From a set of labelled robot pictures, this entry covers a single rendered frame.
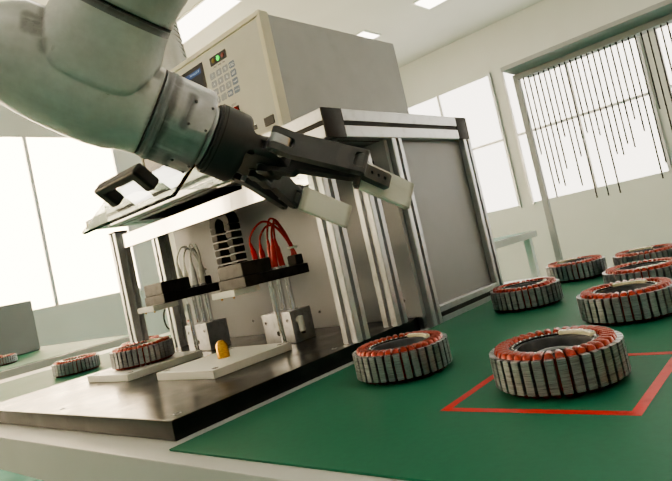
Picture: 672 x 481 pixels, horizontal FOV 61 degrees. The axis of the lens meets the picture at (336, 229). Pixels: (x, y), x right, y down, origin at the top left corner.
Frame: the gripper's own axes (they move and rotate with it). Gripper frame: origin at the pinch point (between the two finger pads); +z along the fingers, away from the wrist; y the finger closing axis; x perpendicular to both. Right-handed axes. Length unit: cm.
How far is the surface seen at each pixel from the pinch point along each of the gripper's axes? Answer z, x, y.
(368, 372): 4.1, -18.7, 1.1
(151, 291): -12, -11, -57
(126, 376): -13, -27, -45
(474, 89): 363, 394, -476
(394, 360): 5.1, -16.9, 4.1
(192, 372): -7.2, -23.5, -27.1
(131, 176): -24.7, -2.5, -15.9
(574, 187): 466, 275, -388
